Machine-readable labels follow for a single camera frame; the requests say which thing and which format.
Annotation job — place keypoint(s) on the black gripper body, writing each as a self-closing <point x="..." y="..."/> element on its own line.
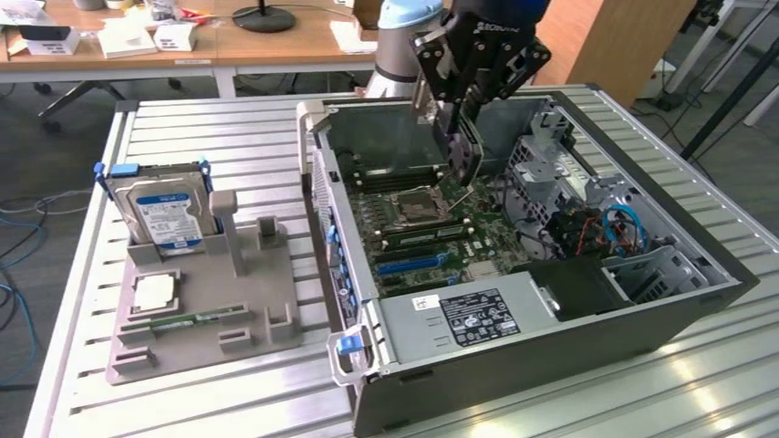
<point x="488" y="36"/>

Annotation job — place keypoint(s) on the black graphics card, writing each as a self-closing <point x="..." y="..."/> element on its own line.
<point x="466" y="155"/>

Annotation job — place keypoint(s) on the white paper stack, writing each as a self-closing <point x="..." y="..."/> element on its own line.
<point x="357" y="43"/>

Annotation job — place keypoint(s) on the wooden cabinet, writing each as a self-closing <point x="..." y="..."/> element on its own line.
<point x="609" y="45"/>

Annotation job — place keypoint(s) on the beige card retention latch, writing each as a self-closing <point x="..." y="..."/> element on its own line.
<point x="312" y="114"/>

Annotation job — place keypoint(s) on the silver drive cage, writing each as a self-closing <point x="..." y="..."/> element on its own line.
<point x="548" y="182"/>

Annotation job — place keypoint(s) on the black lamp base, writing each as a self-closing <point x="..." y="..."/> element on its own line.
<point x="265" y="20"/>

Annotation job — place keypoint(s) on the CPU socket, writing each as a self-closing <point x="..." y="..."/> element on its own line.
<point x="421" y="207"/>

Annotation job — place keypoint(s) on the black slanted pole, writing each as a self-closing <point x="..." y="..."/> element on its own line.
<point x="730" y="100"/>

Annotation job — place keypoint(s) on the black RAM stick green label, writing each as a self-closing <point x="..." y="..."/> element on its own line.
<point x="426" y="236"/>

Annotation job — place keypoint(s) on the green motherboard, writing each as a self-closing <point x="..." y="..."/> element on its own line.
<point x="493" y="246"/>

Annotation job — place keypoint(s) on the white printed small box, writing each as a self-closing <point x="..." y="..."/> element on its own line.
<point x="174" y="38"/>

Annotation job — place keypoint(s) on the wooden desk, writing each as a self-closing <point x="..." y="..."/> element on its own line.
<point x="172" y="57"/>

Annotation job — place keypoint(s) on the blue expansion slot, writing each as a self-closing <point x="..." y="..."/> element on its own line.
<point x="414" y="264"/>

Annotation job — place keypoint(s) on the white flat carton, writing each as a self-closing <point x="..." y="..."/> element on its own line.
<point x="125" y="45"/>

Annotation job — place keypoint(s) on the silver disk bay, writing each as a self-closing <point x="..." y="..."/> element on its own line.
<point x="664" y="274"/>

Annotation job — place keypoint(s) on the hard disk blue carrier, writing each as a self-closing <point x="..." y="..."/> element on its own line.
<point x="162" y="214"/>

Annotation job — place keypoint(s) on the black office chair base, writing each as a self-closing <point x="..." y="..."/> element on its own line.
<point x="79" y="91"/>

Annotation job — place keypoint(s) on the grey power supply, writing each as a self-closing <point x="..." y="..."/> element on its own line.
<point x="421" y="328"/>

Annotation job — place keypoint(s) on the white box black lid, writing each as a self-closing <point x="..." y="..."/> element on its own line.
<point x="51" y="45"/>

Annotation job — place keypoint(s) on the grey parts rack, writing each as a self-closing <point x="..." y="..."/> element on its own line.
<point x="238" y="310"/>

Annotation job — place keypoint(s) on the blue case release tab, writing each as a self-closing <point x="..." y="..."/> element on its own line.
<point x="348" y="344"/>

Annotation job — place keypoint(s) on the black open PC case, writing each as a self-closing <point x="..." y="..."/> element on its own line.
<point x="548" y="365"/>

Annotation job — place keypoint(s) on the silver CPU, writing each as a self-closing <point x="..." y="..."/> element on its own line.
<point x="156" y="292"/>

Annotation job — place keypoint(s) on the white table frame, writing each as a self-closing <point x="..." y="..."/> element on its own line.
<point x="706" y="48"/>

